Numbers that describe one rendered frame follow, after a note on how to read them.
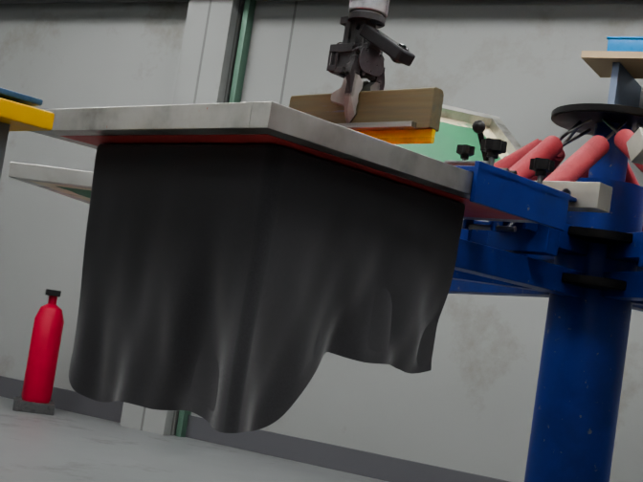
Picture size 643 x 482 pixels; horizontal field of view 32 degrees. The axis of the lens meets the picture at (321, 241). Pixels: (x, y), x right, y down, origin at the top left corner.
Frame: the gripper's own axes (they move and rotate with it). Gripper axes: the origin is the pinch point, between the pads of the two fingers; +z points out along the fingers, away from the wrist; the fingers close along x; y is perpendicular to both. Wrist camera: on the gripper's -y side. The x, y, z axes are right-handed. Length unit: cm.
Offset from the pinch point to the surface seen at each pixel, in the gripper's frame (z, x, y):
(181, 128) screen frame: 14, 51, -11
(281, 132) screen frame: 14, 48, -29
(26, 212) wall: -3, -232, 470
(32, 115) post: 15, 65, 5
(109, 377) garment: 53, 40, 9
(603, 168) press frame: -9, -90, -1
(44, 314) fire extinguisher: 55, -209, 399
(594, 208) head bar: 9.8, -31.1, -33.7
